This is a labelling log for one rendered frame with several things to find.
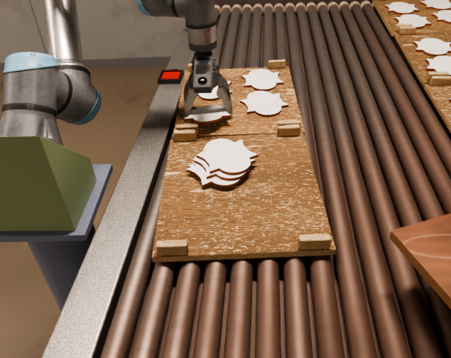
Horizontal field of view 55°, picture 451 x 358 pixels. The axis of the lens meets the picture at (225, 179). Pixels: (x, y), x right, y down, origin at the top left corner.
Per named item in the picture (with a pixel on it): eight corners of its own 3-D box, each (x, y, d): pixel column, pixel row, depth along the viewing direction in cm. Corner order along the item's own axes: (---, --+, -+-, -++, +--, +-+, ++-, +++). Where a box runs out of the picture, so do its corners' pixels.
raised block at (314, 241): (298, 251, 81) (300, 241, 79) (297, 243, 82) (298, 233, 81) (330, 249, 81) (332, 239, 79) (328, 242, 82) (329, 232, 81)
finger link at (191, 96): (189, 109, 124) (202, 82, 119) (187, 119, 119) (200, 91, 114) (179, 106, 123) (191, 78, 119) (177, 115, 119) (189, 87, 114)
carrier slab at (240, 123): (172, 141, 115) (172, 136, 114) (185, 74, 147) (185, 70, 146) (304, 136, 114) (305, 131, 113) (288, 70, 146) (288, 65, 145)
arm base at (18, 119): (-21, 145, 91) (-19, 99, 92) (5, 156, 105) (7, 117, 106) (54, 146, 93) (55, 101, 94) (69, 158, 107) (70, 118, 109)
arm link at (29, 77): (-12, 106, 96) (-9, 47, 98) (33, 119, 109) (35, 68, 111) (31, 100, 93) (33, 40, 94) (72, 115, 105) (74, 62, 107)
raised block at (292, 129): (277, 137, 111) (277, 128, 110) (276, 133, 113) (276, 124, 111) (300, 136, 111) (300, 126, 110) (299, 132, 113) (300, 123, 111)
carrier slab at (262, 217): (152, 263, 82) (150, 257, 81) (171, 143, 115) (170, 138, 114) (335, 255, 82) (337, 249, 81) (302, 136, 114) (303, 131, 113)
